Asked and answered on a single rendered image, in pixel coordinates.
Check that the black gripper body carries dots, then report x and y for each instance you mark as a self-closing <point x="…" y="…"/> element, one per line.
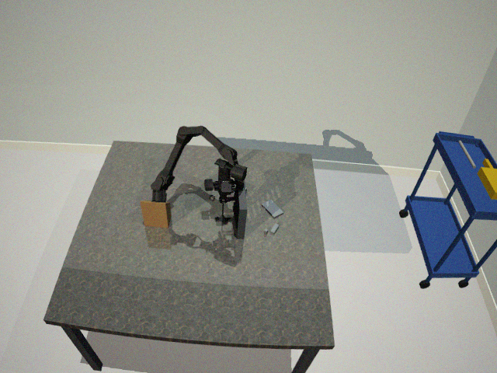
<point x="210" y="185"/>

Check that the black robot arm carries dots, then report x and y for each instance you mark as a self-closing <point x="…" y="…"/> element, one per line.
<point x="226" y="168"/>

